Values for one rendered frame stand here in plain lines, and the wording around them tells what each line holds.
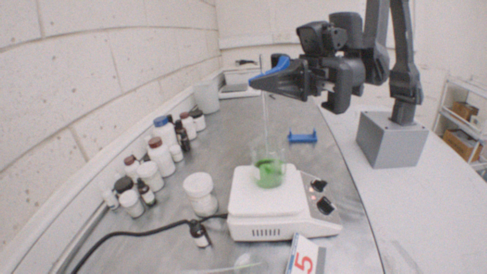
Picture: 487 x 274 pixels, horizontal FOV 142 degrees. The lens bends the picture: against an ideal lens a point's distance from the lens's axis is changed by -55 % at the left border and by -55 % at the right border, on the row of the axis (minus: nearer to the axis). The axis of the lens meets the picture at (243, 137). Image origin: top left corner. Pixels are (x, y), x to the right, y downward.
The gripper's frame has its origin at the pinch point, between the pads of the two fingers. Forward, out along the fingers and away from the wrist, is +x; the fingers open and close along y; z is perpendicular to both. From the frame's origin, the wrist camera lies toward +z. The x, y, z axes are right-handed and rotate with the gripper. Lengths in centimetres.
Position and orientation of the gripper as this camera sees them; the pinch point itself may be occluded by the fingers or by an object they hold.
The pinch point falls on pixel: (272, 80)
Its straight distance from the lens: 27.2
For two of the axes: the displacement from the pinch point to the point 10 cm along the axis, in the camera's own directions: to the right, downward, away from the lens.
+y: 2.9, 4.4, -8.5
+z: -1.1, -8.7, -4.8
